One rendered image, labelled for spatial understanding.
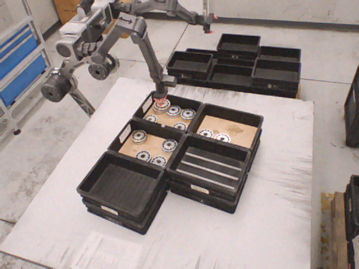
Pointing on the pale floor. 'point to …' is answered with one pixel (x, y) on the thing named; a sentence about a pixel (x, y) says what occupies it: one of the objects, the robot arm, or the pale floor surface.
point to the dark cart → (352, 113)
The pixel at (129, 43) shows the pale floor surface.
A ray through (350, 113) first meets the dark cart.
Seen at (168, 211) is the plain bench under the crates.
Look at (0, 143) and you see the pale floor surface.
